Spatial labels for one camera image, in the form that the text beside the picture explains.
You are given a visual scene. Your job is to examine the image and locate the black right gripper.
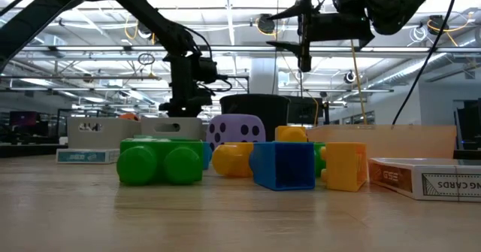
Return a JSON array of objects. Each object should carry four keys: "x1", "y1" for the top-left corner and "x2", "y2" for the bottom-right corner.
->
[{"x1": 265, "y1": 0, "x2": 377, "y2": 73}]

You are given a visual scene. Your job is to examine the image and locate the orange foam die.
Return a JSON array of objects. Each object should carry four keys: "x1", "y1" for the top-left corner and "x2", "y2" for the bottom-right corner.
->
[{"x1": 118, "y1": 112, "x2": 141, "y2": 123}]

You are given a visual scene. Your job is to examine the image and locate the purple foam die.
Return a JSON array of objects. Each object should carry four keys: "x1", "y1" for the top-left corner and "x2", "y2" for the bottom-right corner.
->
[{"x1": 205, "y1": 113, "x2": 267, "y2": 152}]

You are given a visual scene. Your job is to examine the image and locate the light blue toy block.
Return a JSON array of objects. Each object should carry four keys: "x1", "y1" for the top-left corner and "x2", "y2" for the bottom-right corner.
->
[{"x1": 202, "y1": 141, "x2": 214, "y2": 171}]

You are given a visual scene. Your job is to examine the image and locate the small yellow toy brick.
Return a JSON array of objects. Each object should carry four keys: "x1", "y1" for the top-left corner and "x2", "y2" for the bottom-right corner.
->
[{"x1": 274, "y1": 125, "x2": 309, "y2": 144}]

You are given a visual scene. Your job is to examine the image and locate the blue playing card box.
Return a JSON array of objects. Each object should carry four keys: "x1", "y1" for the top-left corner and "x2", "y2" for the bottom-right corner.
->
[{"x1": 56, "y1": 147, "x2": 121, "y2": 165}]

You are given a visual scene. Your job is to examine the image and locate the long yellow toy brick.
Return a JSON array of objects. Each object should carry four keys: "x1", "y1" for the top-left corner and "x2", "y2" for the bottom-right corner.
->
[{"x1": 320, "y1": 141, "x2": 369, "y2": 193}]

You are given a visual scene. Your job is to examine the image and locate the white grey playing card box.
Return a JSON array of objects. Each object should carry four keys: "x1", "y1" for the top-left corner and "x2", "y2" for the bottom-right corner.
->
[{"x1": 368, "y1": 156, "x2": 481, "y2": 203}]

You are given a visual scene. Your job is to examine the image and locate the large green toy brick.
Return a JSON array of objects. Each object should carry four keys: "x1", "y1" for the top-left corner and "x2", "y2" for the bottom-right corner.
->
[{"x1": 116, "y1": 138, "x2": 205, "y2": 187}]

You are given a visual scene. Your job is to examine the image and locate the black bucket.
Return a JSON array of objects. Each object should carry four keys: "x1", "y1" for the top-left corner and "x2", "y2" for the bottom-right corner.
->
[{"x1": 219, "y1": 93, "x2": 292, "y2": 143}]

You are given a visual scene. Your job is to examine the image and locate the yellow round-stud toy brick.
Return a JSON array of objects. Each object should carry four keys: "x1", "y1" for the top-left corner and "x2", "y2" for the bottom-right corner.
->
[{"x1": 211, "y1": 142, "x2": 255, "y2": 179}]

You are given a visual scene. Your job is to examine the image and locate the medium green toy brick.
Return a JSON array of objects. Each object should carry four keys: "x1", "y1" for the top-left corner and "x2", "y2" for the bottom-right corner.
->
[{"x1": 313, "y1": 141, "x2": 328, "y2": 178}]

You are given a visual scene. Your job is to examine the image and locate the blue hollow toy brick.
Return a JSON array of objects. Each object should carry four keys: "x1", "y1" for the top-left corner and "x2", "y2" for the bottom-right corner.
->
[{"x1": 248, "y1": 141, "x2": 316, "y2": 192}]

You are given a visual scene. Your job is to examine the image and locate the orange translucent tray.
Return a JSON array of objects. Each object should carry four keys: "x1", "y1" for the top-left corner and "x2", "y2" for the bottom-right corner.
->
[{"x1": 305, "y1": 124, "x2": 458, "y2": 161}]

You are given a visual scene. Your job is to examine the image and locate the dark computer monitor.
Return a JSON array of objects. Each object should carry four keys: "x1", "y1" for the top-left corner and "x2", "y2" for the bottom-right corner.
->
[
  {"x1": 455, "y1": 99, "x2": 481, "y2": 152},
  {"x1": 9, "y1": 110, "x2": 39, "y2": 128}
]

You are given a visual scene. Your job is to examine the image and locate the black background desk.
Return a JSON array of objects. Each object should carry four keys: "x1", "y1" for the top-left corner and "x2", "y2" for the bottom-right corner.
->
[{"x1": 0, "y1": 141, "x2": 68, "y2": 159}]

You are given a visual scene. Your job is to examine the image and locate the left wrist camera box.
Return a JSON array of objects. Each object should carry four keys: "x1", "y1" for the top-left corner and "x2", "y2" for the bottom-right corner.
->
[{"x1": 198, "y1": 56, "x2": 231, "y2": 93}]

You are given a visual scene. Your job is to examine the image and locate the black camera stand frame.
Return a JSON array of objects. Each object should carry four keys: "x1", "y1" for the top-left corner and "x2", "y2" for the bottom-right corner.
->
[{"x1": 225, "y1": 74, "x2": 252, "y2": 95}]

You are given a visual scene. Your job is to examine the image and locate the yellow cable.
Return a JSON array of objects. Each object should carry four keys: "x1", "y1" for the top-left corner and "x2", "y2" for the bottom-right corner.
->
[{"x1": 349, "y1": 39, "x2": 368, "y2": 126}]

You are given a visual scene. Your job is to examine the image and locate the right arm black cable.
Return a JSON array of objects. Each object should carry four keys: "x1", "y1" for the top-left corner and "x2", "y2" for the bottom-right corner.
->
[{"x1": 392, "y1": 0, "x2": 461, "y2": 127}]

